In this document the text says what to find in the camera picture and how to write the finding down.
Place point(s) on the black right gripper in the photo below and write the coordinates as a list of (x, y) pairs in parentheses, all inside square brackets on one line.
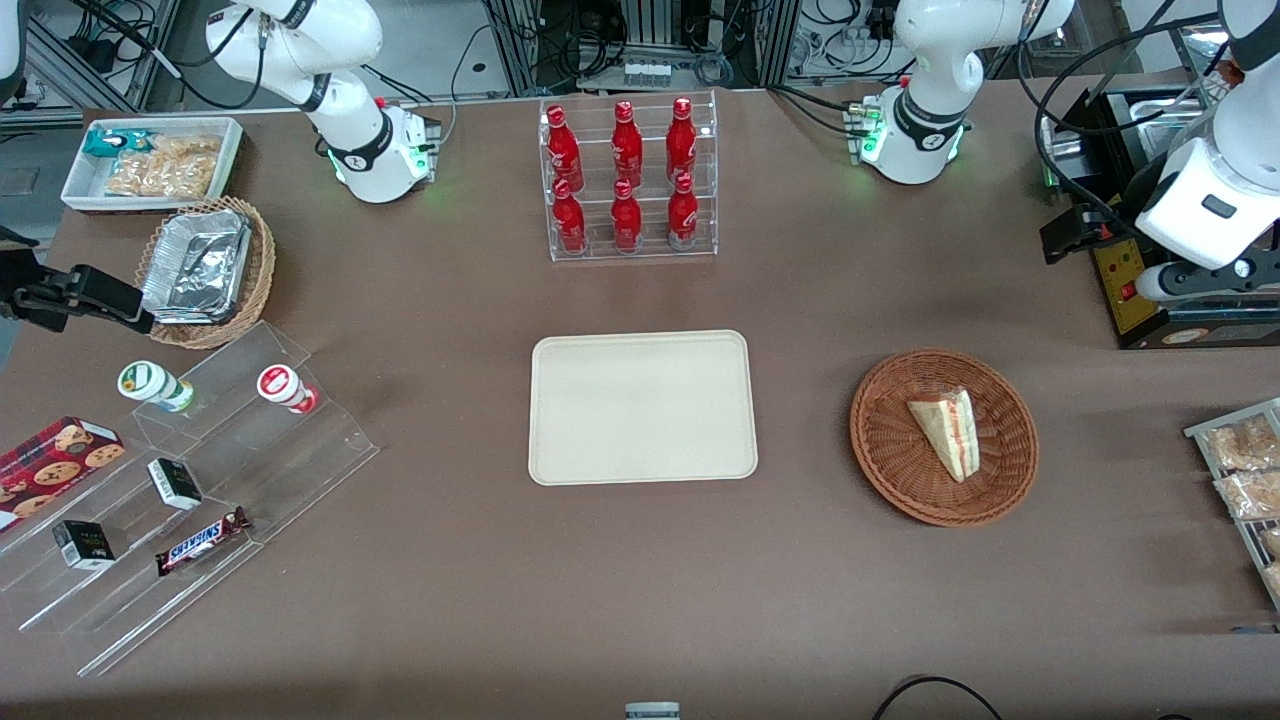
[(22, 283)]

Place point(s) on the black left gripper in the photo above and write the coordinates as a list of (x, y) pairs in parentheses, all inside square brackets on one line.
[(1128, 205)]

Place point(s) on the triangle sandwich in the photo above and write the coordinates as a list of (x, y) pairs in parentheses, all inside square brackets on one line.
[(948, 432)]

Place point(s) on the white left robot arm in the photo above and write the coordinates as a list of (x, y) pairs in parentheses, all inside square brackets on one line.
[(930, 70)]

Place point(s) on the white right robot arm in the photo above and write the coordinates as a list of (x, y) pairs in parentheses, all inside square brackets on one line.
[(300, 40)]

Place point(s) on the wicker basket with foil trays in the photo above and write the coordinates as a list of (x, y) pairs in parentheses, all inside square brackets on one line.
[(262, 265)]

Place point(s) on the round brown wicker basket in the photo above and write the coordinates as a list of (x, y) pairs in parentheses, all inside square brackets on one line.
[(890, 450)]

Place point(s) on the tray with packaged snacks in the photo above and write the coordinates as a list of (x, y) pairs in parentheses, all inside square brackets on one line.
[(1250, 540)]

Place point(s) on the beige plastic tray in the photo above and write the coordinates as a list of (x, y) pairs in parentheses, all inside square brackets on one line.
[(640, 408)]

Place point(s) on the green label drink cup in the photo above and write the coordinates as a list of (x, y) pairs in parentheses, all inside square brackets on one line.
[(150, 384)]

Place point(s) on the stack of foil trays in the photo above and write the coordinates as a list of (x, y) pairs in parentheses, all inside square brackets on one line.
[(195, 265)]

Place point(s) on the black food warmer machine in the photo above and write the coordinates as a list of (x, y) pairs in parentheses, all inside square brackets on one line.
[(1130, 300)]

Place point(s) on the white rectangular snack bin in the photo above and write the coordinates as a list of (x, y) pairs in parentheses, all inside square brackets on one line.
[(90, 185)]

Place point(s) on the clear bag of chips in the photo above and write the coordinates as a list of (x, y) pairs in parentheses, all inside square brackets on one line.
[(170, 168)]

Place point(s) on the teal snack packet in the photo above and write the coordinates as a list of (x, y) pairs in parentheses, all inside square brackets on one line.
[(115, 141)]

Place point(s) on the red label drink cup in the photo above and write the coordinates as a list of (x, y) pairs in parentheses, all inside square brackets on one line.
[(282, 387)]

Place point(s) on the red cookie box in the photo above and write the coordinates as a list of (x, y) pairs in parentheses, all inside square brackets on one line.
[(50, 465)]

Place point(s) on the small black box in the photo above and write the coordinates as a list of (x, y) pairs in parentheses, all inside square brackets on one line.
[(174, 483), (83, 545)]

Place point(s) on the clear acrylic stepped display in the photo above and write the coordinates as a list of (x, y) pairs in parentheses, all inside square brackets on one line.
[(300, 460)]

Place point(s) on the snickers chocolate bar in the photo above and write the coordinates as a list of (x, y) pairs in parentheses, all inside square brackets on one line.
[(200, 541)]

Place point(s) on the clear bag of pastry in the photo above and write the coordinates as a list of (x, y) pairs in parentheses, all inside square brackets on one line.
[(1250, 495), (1240, 442)]

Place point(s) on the red cola bottle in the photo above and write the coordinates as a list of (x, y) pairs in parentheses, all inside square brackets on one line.
[(627, 148), (569, 222), (683, 216), (626, 220), (563, 150), (682, 145)]

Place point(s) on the clear acrylic bottle rack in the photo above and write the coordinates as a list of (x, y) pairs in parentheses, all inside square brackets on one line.
[(650, 250)]

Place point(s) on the white connector block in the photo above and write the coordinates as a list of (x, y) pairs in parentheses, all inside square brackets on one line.
[(647, 73)]

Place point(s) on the small grey white device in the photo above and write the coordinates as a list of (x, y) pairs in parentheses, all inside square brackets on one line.
[(652, 711)]

